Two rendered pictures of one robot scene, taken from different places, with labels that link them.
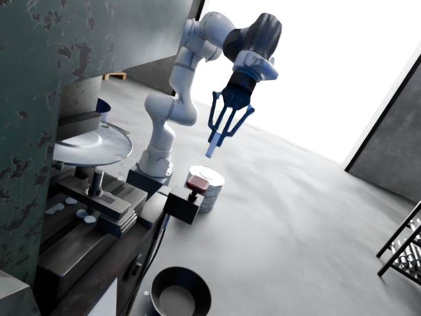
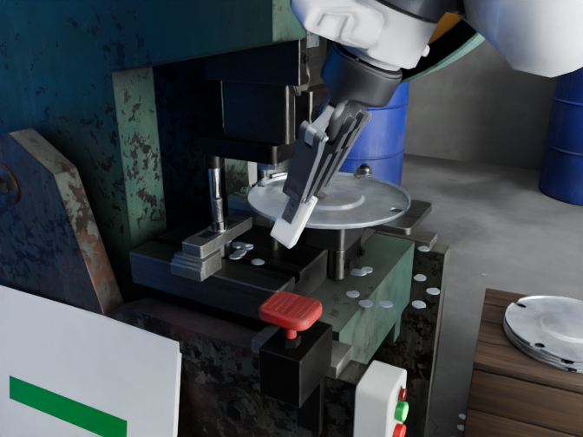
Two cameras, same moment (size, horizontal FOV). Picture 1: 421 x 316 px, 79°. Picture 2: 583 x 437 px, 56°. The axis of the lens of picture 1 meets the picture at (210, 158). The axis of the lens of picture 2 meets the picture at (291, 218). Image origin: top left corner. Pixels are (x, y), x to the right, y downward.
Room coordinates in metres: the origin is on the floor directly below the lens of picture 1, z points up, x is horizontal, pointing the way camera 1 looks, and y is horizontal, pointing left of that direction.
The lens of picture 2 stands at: (0.88, -0.53, 1.11)
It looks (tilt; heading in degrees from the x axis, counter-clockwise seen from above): 21 degrees down; 113
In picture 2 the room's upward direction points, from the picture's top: straight up
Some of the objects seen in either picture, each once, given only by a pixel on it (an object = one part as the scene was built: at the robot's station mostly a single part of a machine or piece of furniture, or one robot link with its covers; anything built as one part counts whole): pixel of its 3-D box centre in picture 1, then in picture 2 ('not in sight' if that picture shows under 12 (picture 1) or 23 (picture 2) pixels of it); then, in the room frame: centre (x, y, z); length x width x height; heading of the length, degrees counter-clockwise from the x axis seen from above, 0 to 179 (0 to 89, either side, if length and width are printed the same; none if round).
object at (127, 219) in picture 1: (98, 194); (215, 229); (0.43, 0.19, 0.76); 0.17 x 0.06 x 0.10; 85
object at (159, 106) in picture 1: (160, 120); not in sight; (1.15, 0.29, 0.71); 0.18 x 0.11 x 0.25; 103
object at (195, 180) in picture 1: (194, 192); (290, 330); (0.64, 0.00, 0.72); 0.07 x 0.06 x 0.08; 175
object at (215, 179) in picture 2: not in sight; (214, 182); (0.37, 0.28, 0.81); 0.02 x 0.02 x 0.14
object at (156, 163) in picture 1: (159, 155); not in sight; (1.20, 0.25, 0.52); 0.22 x 0.19 x 0.14; 178
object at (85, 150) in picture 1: (74, 135); (328, 197); (0.57, 0.34, 0.78); 0.29 x 0.29 x 0.01
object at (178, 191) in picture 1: (177, 217); (297, 389); (0.64, 0.02, 0.62); 0.10 x 0.06 x 0.20; 85
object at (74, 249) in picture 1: (25, 191); (268, 238); (0.44, 0.35, 0.68); 0.45 x 0.30 x 0.06; 85
